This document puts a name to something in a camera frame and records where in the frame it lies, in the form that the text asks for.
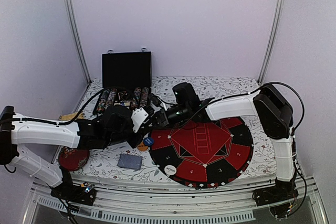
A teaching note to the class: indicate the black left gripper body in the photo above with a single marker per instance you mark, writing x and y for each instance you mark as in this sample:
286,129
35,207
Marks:
116,138

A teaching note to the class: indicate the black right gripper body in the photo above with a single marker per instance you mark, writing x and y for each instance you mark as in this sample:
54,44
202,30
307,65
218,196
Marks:
169,121

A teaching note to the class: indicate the orange round blind button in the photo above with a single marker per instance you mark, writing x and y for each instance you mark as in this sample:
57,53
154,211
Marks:
142,147

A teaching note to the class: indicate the blue small blind button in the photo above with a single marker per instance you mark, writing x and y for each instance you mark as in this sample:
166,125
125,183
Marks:
148,141

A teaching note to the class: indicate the white blue dealer button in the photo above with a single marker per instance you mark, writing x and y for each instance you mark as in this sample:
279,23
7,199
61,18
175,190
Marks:
170,170

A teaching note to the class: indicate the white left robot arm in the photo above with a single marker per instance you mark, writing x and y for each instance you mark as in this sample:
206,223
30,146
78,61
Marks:
17,131

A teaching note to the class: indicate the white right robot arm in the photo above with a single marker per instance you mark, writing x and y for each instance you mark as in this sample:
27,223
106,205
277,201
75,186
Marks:
274,112

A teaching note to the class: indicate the chip row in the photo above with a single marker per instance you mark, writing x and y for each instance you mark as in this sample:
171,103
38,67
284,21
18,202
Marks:
102,101
136,98
144,97
111,97

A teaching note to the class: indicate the black triangular all-in button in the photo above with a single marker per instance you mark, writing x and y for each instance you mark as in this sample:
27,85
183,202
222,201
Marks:
122,95

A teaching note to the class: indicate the blue playing card deck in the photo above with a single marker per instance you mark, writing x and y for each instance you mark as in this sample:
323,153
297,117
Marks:
130,161

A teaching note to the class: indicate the far left chip row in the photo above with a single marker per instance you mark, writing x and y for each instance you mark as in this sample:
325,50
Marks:
102,101

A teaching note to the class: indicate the far right chip row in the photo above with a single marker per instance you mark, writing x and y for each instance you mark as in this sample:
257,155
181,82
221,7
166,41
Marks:
144,97

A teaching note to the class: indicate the floral white tablecloth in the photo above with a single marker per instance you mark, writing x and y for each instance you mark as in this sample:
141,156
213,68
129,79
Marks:
102,164

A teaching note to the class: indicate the woven bamboo tray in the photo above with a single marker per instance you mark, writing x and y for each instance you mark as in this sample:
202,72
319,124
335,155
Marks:
68,117

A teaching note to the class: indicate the round red black poker mat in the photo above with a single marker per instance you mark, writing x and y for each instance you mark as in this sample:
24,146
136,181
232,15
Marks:
206,155

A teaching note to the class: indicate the black poker chip case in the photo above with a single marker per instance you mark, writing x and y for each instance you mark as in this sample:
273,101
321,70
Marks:
126,71

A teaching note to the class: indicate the red floral round cushion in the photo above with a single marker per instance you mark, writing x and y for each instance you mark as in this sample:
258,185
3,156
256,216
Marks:
73,159

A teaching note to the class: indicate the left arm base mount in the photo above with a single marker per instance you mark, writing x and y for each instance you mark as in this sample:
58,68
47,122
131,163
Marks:
84,194

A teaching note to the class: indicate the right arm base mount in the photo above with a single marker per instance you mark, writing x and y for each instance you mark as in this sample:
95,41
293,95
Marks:
281,191

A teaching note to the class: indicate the aluminium frame post left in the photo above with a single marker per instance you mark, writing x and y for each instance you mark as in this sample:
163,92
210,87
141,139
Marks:
76,37

